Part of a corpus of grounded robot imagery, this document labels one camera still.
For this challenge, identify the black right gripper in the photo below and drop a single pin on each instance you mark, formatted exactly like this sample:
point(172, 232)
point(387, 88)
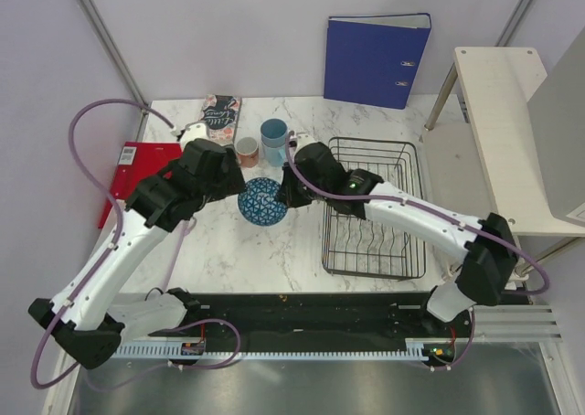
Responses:
point(287, 193)

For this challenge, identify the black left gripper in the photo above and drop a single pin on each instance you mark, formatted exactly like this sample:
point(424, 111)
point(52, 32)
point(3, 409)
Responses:
point(230, 182)

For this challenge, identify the blue patterned bowl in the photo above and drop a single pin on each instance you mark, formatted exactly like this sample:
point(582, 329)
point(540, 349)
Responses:
point(258, 203)

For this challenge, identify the light blue handled mug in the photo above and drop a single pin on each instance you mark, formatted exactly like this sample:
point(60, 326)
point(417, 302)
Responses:
point(273, 151)

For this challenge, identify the pink ceramic mug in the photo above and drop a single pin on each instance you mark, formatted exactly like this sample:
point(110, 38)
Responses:
point(247, 150)

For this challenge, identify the blue tumbler cup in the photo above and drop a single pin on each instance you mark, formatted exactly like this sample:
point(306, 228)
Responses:
point(273, 132)

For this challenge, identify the black wire dish rack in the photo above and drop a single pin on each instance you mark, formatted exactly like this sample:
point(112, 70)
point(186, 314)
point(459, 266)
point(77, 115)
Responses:
point(356, 247)

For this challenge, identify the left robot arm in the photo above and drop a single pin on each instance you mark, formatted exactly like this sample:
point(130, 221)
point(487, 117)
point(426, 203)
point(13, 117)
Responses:
point(82, 318)

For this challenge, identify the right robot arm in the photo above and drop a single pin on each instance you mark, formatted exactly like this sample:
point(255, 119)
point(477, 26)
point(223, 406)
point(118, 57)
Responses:
point(484, 247)

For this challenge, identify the paperback book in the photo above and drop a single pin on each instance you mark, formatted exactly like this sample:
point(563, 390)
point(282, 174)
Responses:
point(220, 114)

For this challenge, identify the red folder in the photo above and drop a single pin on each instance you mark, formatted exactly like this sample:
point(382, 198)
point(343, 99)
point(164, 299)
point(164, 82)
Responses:
point(138, 161)

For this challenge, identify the white wooden shelf unit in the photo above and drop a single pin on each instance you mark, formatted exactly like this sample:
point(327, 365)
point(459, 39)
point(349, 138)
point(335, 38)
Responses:
point(489, 163)

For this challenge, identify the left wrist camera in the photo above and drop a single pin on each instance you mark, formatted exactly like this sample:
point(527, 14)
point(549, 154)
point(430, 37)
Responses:
point(193, 131)

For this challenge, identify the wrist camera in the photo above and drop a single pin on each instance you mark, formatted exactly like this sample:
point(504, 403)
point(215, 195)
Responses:
point(193, 131)
point(298, 141)

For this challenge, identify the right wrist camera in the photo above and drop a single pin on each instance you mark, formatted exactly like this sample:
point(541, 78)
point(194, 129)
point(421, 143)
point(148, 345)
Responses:
point(298, 141)

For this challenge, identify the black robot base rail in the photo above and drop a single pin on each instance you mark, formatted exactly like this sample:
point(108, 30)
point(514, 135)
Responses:
point(320, 322)

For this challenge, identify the blue ring binder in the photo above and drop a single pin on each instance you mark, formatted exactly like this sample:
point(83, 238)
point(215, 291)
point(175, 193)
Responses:
point(373, 60)

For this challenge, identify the white cable duct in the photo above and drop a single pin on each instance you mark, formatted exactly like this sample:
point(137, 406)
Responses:
point(177, 350)

